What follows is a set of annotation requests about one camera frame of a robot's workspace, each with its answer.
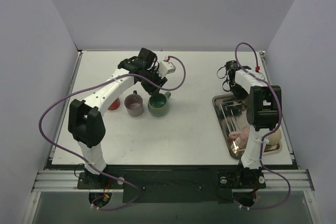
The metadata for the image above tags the lilac mug black handle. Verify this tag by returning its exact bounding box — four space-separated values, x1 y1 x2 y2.
124 90 144 117

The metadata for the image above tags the teal green mug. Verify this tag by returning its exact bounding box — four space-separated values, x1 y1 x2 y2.
148 91 171 117

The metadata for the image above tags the red mug black handle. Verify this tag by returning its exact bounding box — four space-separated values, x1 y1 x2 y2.
108 98 120 111

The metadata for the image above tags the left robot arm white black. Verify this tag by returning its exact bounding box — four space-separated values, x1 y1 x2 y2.
68 48 176 188

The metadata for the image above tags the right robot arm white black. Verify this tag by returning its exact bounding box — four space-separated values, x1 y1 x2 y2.
212 60 282 188

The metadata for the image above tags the pink mug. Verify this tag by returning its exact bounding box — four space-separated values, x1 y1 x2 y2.
228 126 250 150

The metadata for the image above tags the beige wooden mug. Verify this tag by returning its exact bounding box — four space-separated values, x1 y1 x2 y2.
267 129 282 146

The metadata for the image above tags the metal tray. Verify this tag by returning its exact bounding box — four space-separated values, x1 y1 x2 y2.
211 94 283 159

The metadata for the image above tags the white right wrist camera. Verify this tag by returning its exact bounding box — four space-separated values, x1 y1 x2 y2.
255 66 266 80

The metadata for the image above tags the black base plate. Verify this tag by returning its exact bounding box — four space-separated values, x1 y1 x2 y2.
77 165 266 203

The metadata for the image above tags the aluminium frame rail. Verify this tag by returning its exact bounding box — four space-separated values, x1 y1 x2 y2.
33 169 314 193

